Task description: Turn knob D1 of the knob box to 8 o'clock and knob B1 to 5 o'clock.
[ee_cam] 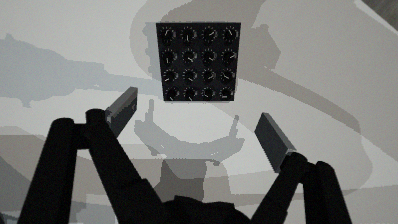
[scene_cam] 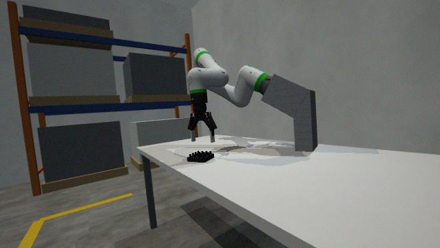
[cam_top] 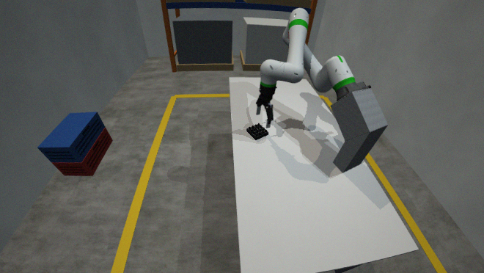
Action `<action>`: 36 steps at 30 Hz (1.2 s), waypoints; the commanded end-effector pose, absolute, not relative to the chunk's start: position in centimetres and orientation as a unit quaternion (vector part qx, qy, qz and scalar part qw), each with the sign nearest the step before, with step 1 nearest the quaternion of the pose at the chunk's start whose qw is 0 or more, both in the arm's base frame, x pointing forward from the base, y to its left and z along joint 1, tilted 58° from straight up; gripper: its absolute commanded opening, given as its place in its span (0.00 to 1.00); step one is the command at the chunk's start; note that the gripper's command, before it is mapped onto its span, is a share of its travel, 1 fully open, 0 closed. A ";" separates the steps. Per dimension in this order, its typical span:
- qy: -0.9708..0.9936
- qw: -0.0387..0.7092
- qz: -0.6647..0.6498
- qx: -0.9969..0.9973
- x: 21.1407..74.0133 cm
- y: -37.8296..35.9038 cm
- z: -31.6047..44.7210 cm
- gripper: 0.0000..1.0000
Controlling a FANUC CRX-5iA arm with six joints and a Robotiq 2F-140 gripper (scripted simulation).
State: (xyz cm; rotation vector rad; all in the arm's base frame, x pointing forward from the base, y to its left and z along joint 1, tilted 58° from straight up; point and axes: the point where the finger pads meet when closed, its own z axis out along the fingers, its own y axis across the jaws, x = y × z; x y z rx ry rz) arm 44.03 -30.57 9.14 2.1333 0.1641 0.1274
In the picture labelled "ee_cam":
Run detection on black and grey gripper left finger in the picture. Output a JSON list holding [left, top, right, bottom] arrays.
[[17, 86, 180, 224]]

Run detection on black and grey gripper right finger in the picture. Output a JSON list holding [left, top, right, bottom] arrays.
[[248, 112, 352, 224]]

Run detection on black knob box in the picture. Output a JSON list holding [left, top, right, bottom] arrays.
[[156, 23, 241, 101]]

